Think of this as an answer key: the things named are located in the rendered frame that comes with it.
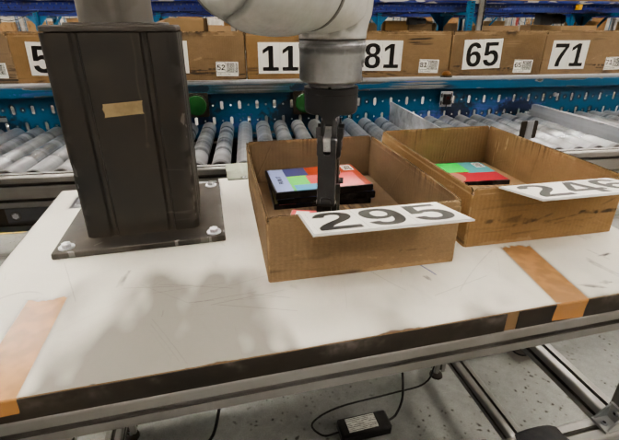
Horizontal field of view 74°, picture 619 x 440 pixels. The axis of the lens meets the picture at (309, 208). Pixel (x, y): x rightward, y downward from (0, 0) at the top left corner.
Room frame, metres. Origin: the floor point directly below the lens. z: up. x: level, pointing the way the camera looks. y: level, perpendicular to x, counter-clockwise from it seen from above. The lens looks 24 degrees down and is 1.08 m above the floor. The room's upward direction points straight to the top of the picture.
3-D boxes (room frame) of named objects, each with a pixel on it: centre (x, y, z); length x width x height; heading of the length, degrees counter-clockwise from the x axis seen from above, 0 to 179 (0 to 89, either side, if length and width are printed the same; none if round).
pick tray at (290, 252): (0.69, -0.04, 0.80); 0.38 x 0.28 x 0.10; 12
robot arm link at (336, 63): (0.59, -0.03, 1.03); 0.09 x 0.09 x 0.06
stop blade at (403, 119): (1.36, -0.34, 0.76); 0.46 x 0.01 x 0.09; 8
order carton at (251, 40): (1.76, 0.06, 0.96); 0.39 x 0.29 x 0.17; 98
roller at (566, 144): (1.42, -0.76, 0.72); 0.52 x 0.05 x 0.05; 8
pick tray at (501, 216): (0.79, -0.35, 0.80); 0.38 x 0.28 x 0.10; 12
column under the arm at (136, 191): (0.69, 0.29, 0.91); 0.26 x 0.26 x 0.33; 14
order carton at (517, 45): (1.87, -0.72, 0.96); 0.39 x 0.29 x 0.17; 98
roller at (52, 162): (1.21, 0.72, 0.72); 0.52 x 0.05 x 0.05; 8
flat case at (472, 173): (0.89, -0.33, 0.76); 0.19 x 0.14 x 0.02; 99
